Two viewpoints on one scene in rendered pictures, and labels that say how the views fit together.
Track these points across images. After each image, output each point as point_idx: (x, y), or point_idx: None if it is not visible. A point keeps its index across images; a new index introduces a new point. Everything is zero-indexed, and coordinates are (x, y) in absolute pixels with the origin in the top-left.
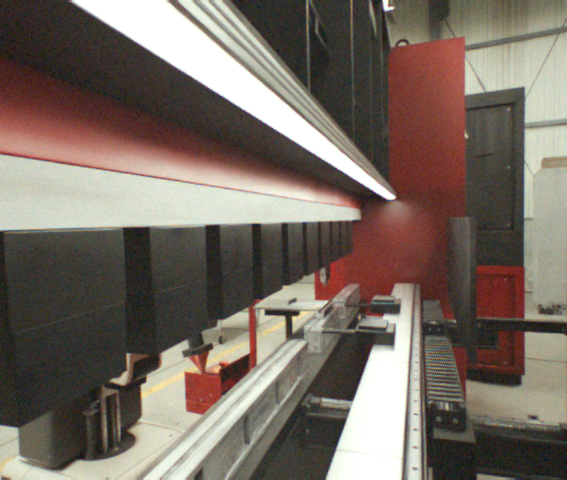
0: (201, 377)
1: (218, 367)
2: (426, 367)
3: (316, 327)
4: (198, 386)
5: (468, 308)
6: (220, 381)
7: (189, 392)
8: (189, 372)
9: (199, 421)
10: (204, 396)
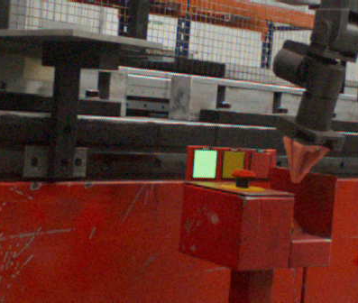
0: (304, 178)
1: (251, 189)
2: (178, 58)
3: (156, 56)
4: (308, 198)
5: None
6: (271, 175)
7: (324, 219)
8: (326, 175)
9: (337, 132)
10: (296, 215)
